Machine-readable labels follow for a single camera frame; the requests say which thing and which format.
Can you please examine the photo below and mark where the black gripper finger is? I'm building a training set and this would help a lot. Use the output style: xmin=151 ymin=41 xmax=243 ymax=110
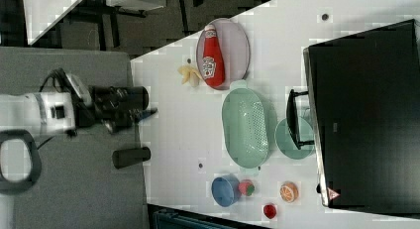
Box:
xmin=133 ymin=108 xmax=158 ymax=123

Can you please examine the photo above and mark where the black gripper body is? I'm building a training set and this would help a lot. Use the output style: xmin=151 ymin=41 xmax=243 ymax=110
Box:
xmin=74 ymin=86 xmax=150 ymax=133

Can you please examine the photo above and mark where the green oval strainer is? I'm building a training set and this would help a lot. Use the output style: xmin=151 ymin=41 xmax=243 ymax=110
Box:
xmin=222 ymin=80 xmax=269 ymax=175

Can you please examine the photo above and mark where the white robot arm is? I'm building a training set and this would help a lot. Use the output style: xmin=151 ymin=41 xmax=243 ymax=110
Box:
xmin=1 ymin=86 xmax=158 ymax=138

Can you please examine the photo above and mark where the peeled toy banana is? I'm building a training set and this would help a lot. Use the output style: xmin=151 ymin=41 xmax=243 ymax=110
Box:
xmin=177 ymin=65 xmax=202 ymax=87

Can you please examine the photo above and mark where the red ketchup bottle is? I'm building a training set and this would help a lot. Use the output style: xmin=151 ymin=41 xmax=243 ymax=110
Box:
xmin=202 ymin=25 xmax=225 ymax=87

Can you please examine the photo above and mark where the blue bowl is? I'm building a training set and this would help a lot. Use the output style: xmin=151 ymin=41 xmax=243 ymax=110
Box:
xmin=211 ymin=174 xmax=241 ymax=207

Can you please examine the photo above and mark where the grey round plate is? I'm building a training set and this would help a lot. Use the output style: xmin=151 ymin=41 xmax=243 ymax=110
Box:
xmin=196 ymin=18 xmax=251 ymax=90

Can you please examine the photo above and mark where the toy strawberry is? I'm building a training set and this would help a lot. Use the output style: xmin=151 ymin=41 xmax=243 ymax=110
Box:
xmin=238 ymin=179 xmax=255 ymax=196

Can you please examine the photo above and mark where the green cup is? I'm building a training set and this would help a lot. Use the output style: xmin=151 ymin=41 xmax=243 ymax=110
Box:
xmin=274 ymin=108 xmax=315 ymax=160

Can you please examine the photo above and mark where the small red toy fruit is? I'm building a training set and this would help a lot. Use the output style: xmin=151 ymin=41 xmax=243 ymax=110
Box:
xmin=263 ymin=204 xmax=276 ymax=219

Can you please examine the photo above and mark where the toy orange slice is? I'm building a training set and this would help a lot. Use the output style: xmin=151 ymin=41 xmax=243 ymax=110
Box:
xmin=279 ymin=181 xmax=299 ymax=203

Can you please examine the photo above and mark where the black toaster oven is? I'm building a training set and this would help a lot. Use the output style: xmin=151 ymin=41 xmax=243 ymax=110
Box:
xmin=286 ymin=20 xmax=420 ymax=218

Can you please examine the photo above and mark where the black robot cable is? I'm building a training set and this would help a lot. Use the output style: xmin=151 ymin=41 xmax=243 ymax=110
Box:
xmin=39 ymin=67 xmax=67 ymax=93

